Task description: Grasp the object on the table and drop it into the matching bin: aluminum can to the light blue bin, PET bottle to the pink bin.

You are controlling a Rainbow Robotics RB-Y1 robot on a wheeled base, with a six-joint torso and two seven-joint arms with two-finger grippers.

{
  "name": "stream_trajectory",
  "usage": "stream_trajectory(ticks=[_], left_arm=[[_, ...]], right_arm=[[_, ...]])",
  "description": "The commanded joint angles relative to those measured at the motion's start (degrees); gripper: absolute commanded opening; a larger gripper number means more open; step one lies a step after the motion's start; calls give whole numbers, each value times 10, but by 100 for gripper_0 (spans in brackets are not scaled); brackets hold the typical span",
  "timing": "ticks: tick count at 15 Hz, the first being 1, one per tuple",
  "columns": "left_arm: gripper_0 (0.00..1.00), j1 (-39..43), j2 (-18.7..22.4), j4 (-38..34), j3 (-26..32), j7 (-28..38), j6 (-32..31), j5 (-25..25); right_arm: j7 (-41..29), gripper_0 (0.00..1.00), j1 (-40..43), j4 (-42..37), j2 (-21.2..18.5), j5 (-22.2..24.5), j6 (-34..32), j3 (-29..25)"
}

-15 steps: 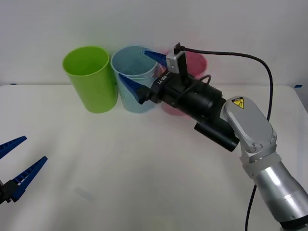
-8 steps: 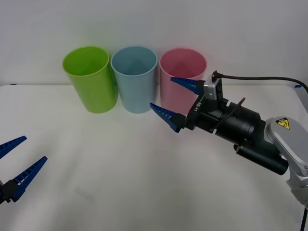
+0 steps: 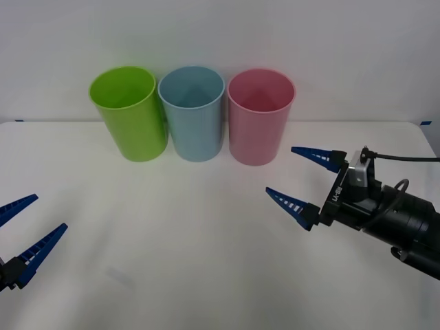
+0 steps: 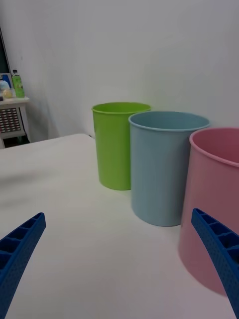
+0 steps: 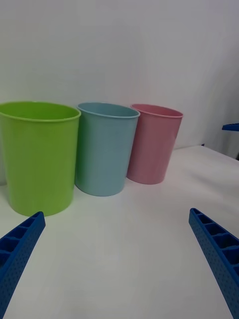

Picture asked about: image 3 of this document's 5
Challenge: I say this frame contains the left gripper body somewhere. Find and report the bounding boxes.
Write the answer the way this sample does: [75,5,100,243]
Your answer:
[0,256,17,294]

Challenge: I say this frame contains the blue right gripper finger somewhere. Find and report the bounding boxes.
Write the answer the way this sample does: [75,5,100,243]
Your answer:
[290,146,349,173]
[265,186,321,232]

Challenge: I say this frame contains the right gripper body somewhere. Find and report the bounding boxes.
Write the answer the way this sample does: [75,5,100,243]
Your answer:
[317,160,385,232]

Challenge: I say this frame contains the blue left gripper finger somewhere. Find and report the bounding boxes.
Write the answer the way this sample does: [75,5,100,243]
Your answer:
[0,193,39,228]
[5,223,69,290]

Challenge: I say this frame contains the pink plastic bin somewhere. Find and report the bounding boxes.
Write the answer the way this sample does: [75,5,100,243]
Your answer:
[226,67,297,167]

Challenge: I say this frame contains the pale blue plastic bin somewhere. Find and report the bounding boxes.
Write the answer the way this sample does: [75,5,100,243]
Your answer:
[157,65,226,162]

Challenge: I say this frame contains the green plastic bin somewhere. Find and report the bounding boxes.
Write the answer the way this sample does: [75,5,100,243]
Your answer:
[89,65,169,163]

